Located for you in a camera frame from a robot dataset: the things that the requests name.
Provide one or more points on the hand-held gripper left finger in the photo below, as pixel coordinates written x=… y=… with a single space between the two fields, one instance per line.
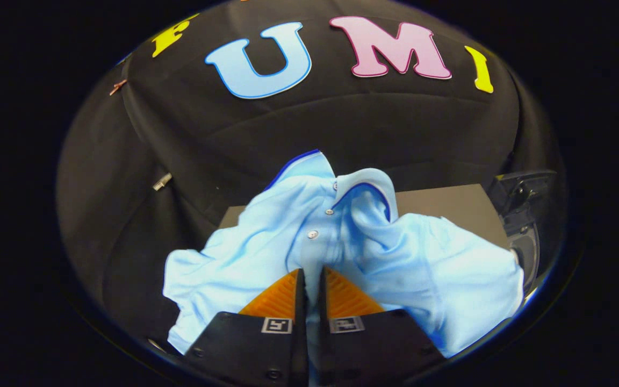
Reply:
x=256 y=349

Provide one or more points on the light blue polo shirt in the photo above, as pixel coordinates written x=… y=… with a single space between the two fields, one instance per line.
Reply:
x=422 y=274

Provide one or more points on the transparent washing machine lid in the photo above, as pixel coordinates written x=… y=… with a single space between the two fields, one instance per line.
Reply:
x=524 y=196

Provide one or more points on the black backdrop cloth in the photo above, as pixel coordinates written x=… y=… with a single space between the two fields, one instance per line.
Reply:
x=223 y=129

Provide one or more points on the silver clip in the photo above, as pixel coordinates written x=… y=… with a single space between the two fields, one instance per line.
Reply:
x=162 y=181

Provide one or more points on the pink clip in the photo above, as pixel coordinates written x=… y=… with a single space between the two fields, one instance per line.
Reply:
x=117 y=86

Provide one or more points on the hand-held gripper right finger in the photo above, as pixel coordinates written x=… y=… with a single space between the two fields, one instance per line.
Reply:
x=374 y=349

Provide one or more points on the grey box cabinet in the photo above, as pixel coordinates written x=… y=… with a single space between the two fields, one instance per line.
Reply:
x=449 y=201

